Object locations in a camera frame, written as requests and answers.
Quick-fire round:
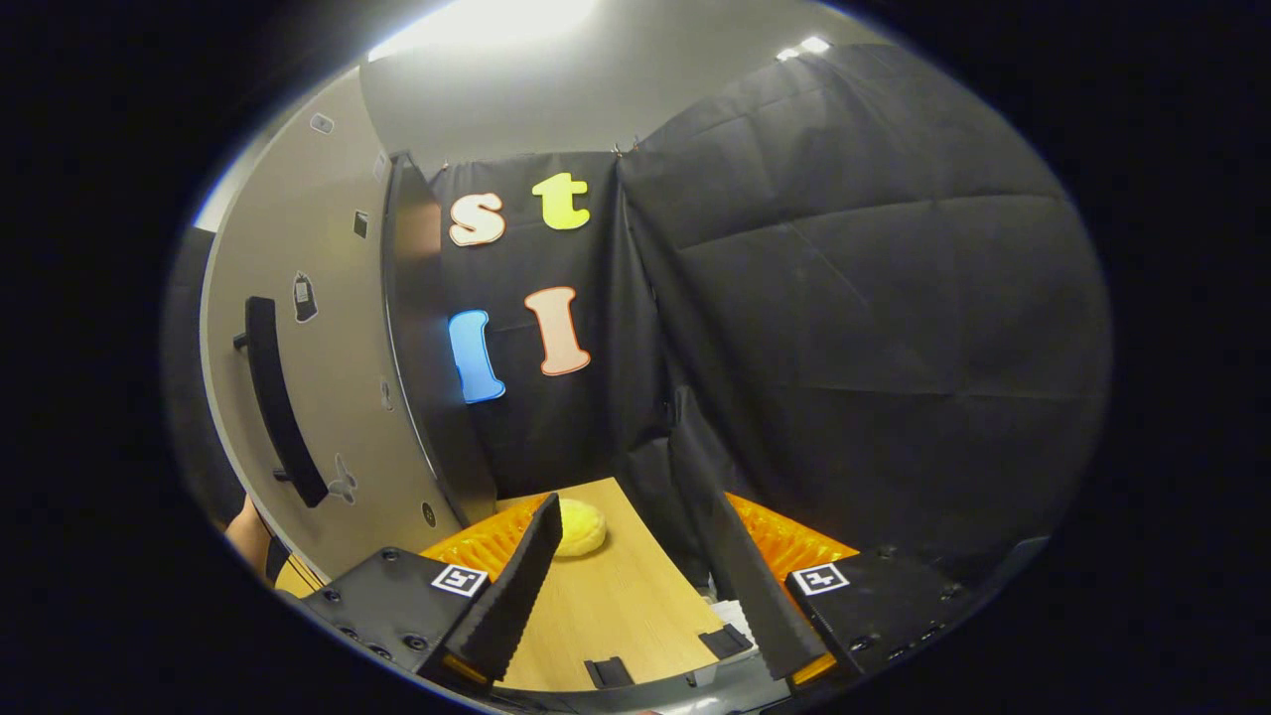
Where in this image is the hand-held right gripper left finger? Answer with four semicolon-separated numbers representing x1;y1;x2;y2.
296;493;565;688

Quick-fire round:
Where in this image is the black backdrop cloth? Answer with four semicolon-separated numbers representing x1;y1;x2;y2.
164;45;1113;597

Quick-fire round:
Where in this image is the black cabinet door handle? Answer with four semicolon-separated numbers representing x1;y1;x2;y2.
233;296;331;509

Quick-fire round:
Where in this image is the grey cabinet door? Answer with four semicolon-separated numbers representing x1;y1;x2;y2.
199;65;468;582

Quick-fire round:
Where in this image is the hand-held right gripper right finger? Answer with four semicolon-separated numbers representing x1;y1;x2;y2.
710;491;997;688

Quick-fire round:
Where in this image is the yellow round bun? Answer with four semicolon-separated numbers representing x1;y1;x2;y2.
551;499;608;557

